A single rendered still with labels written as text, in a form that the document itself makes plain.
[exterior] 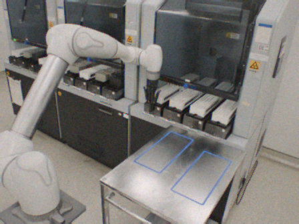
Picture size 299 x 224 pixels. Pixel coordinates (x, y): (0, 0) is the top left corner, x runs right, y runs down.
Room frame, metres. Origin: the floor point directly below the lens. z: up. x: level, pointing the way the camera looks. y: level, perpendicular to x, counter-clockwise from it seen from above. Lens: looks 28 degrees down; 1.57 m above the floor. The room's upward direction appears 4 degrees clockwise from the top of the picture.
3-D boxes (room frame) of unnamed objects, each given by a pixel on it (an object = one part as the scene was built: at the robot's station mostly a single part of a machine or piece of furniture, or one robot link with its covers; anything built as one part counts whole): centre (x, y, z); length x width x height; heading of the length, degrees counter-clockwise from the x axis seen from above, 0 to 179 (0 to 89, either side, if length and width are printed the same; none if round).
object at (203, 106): (1.63, -0.36, 0.83); 0.30 x 0.10 x 0.06; 148
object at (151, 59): (1.62, 0.02, 1.14); 0.13 x 0.11 x 0.16; 62
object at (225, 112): (1.55, -0.49, 0.83); 0.30 x 0.10 x 0.06; 148
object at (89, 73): (2.16, 0.50, 0.83); 0.30 x 0.10 x 0.06; 148
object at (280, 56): (1.67, -0.80, 1.19); 0.17 x 0.02 x 0.25; 148
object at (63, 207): (0.75, 0.41, 0.73); 0.22 x 0.18 x 0.06; 58
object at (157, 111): (1.90, -0.17, 0.78); 0.73 x 0.14 x 0.09; 148
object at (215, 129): (1.66, -0.56, 0.78); 0.73 x 0.14 x 0.09; 148
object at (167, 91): (1.78, -0.09, 0.83); 0.30 x 0.10 x 0.06; 148
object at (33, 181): (0.76, 0.44, 0.87); 0.18 x 0.16 x 0.22; 62
